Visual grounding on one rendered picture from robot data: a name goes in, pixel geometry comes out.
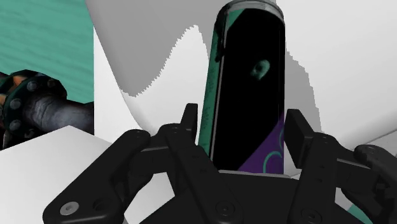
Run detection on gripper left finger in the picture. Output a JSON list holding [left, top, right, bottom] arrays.
[[42, 103, 244, 224]]

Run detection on black bolted pipe figure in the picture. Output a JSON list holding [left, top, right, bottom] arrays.
[[0, 69, 95, 150]]

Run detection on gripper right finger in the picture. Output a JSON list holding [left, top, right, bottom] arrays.
[[284, 108, 397, 224]]

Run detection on black green purple drink can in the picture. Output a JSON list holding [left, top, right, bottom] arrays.
[[197, 0, 286, 175]]

